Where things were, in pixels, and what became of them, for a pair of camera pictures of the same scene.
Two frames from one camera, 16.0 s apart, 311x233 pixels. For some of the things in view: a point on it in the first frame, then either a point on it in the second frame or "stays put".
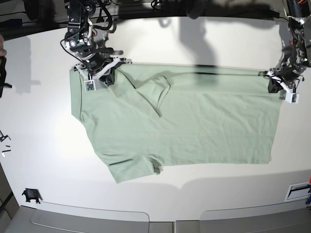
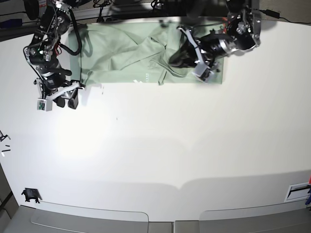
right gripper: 286,74 → 186,57
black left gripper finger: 109,77 → 74,102
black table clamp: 31,193 stays put
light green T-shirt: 148,117 → 131,53
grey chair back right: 294,217 stays put
